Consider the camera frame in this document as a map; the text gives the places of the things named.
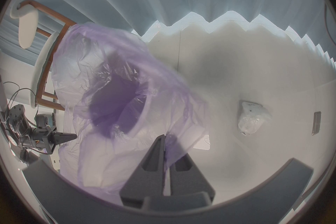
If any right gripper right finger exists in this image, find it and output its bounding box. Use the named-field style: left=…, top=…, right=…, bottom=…
left=166, top=135, right=216, bottom=204

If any white trash bin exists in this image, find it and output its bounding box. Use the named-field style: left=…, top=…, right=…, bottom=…
left=76, top=81, right=168, bottom=188

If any purple plastic bag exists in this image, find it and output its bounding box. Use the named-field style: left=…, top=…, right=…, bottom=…
left=50, top=21, right=210, bottom=204

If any crumpled white paper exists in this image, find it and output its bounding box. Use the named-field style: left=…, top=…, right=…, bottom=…
left=237, top=101, right=273, bottom=136

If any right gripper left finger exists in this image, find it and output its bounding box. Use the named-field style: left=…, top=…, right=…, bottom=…
left=119, top=134, right=168, bottom=209

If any white cushioned wooden chair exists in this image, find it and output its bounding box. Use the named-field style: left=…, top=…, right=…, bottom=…
left=10, top=0, right=78, bottom=110

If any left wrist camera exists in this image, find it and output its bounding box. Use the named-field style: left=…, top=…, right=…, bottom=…
left=35, top=114, right=51, bottom=129

